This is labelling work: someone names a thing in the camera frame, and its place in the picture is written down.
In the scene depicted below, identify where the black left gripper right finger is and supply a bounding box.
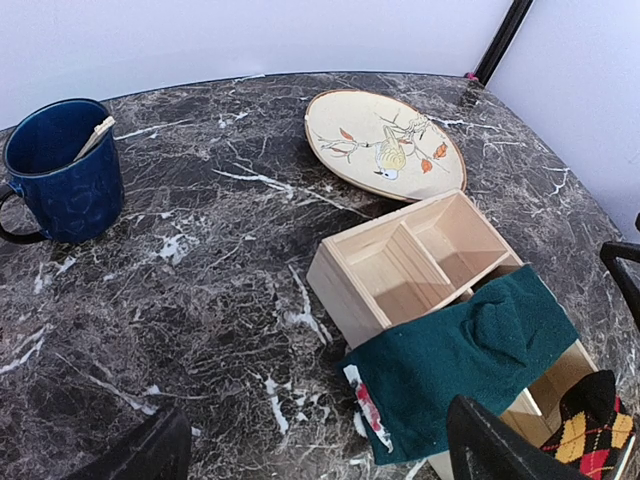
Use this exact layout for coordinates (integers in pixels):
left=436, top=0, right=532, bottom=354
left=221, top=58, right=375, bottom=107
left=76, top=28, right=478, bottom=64
left=446, top=395, right=580, bottom=480

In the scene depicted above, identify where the black right corner frame post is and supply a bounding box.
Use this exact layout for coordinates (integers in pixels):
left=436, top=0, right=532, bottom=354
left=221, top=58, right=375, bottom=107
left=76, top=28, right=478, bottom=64
left=466, top=0, right=534, bottom=86

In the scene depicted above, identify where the dark green sock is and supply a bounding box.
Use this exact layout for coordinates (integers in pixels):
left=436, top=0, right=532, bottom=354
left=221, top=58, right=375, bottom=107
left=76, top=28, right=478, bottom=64
left=338, top=265, right=578, bottom=466

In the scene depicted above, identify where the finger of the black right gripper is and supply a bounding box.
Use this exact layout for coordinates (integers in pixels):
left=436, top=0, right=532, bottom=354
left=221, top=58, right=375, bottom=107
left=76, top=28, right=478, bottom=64
left=599, top=241, right=640, bottom=327

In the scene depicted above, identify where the wooden compartment box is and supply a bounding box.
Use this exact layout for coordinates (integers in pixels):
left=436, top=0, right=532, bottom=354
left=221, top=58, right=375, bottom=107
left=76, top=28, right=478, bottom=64
left=307, top=191, right=596, bottom=478

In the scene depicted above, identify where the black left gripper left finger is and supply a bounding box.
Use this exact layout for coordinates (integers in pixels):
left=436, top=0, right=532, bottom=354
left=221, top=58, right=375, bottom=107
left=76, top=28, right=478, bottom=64
left=66, top=406, right=192, bottom=480

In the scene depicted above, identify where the blue enamel mug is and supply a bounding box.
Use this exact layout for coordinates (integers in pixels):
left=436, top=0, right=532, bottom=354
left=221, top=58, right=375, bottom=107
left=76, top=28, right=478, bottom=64
left=1, top=98, right=124, bottom=245

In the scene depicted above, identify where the bird pattern ceramic plate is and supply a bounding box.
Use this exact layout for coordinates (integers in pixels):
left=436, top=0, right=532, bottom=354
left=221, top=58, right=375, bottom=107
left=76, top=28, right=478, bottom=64
left=304, top=90, right=467, bottom=202

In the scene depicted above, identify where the wooden stick in mug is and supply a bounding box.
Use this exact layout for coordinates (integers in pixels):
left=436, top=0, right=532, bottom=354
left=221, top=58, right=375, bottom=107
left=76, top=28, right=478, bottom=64
left=73, top=115, right=116, bottom=162

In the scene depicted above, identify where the black red yellow argyle sock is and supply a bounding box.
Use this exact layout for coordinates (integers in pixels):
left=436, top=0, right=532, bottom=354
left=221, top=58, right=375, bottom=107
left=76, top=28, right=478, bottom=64
left=540, top=370, right=636, bottom=480

